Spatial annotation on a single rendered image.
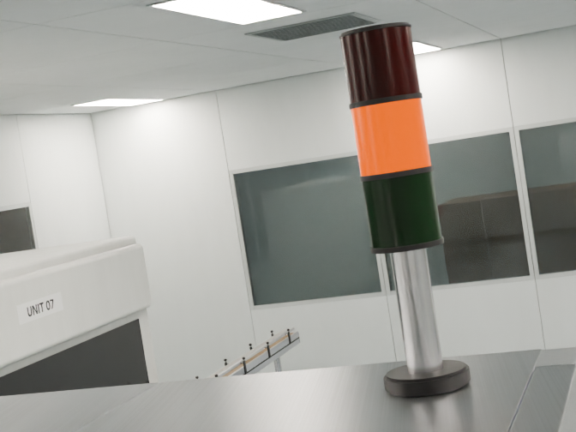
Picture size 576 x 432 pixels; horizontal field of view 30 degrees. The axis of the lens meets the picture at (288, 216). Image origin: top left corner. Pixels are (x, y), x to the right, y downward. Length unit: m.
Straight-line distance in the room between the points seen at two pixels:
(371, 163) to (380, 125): 0.03
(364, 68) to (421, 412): 0.23
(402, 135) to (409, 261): 0.09
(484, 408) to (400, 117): 0.20
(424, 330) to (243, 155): 8.53
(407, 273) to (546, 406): 0.14
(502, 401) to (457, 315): 8.24
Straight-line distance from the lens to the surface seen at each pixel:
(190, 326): 9.64
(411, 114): 0.73
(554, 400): 0.69
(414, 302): 0.74
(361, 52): 0.73
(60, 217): 9.13
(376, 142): 0.72
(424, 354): 0.75
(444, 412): 0.69
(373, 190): 0.73
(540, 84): 8.69
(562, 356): 0.81
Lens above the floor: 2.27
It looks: 3 degrees down
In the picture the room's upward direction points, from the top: 9 degrees counter-clockwise
